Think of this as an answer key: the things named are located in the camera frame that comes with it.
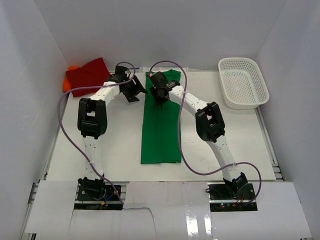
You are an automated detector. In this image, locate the green t shirt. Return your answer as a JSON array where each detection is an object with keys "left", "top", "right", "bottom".
[{"left": 140, "top": 72, "right": 182, "bottom": 165}]

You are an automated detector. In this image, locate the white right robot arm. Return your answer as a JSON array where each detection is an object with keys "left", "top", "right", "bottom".
[{"left": 148, "top": 71, "right": 248, "bottom": 196}]

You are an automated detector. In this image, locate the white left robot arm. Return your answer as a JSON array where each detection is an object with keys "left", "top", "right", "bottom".
[{"left": 77, "top": 65, "right": 147, "bottom": 180}]

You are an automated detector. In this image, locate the folded red t shirt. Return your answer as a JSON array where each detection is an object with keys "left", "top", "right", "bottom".
[{"left": 65, "top": 57, "right": 111, "bottom": 90}]

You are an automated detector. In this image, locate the folded orange t shirt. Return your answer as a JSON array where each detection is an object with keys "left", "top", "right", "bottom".
[{"left": 62, "top": 66, "right": 78, "bottom": 93}]

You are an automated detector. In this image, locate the white perforated plastic basket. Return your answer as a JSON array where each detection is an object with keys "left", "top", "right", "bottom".
[{"left": 218, "top": 57, "right": 270, "bottom": 110}]

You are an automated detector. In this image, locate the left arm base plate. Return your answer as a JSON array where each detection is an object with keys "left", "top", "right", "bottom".
[{"left": 74, "top": 185, "right": 125, "bottom": 211}]

